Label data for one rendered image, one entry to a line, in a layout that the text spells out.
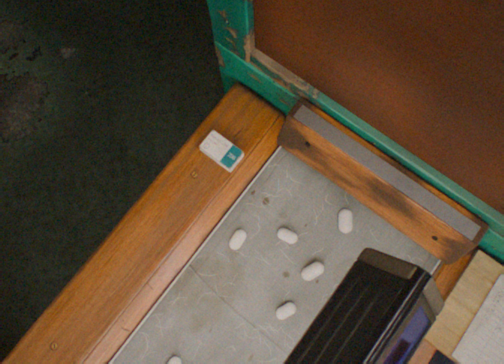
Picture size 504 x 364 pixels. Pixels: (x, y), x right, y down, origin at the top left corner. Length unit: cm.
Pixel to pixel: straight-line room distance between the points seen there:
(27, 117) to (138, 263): 111
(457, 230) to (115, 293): 48
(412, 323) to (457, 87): 22
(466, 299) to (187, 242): 40
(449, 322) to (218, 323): 32
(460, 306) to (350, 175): 24
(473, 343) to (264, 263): 31
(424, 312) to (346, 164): 30
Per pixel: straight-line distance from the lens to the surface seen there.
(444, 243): 70
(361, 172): 67
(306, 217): 76
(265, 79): 73
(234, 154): 73
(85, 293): 76
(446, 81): 50
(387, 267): 41
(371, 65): 55
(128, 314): 75
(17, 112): 180
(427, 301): 41
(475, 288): 76
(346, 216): 74
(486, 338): 77
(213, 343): 75
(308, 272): 73
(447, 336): 75
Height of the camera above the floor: 148
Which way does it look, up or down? 75 degrees down
